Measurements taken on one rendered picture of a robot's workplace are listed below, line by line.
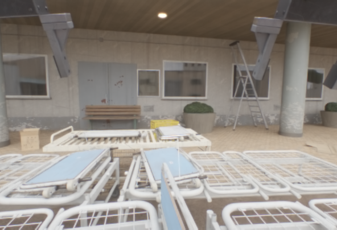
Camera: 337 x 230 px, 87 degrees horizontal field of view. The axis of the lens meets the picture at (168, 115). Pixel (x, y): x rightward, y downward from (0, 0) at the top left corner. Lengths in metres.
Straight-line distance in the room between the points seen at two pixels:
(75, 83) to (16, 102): 1.89
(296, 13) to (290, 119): 5.94
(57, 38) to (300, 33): 6.33
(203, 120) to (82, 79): 4.13
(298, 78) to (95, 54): 6.21
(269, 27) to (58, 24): 0.34
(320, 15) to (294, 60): 5.95
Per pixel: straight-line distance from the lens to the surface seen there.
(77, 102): 6.73
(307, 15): 0.37
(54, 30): 0.38
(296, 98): 6.25
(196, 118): 5.54
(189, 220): 0.60
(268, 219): 2.16
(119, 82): 6.46
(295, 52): 6.36
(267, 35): 0.38
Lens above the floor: 1.14
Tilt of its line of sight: 6 degrees down
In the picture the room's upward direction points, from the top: 1 degrees clockwise
